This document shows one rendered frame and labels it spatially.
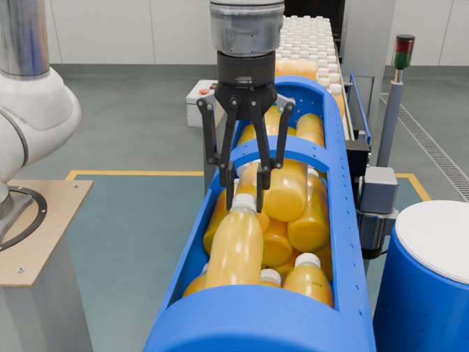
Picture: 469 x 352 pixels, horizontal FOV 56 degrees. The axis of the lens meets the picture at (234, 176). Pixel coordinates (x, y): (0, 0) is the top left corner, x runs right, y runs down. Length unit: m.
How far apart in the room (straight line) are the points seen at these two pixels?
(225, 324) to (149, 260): 2.04
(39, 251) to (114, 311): 1.30
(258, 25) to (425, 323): 0.66
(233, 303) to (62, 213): 0.67
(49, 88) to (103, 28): 4.66
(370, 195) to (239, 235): 0.96
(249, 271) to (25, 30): 0.68
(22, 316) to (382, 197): 1.09
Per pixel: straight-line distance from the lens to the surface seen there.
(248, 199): 0.65
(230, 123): 0.59
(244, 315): 0.46
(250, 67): 0.55
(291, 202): 0.74
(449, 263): 0.91
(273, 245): 0.79
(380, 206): 1.54
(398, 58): 1.64
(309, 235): 0.77
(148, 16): 5.54
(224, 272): 0.58
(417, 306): 0.95
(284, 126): 0.59
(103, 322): 2.21
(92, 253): 2.61
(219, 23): 0.54
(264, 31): 0.54
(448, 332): 0.96
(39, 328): 1.12
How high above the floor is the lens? 1.56
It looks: 29 degrees down
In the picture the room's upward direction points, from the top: straight up
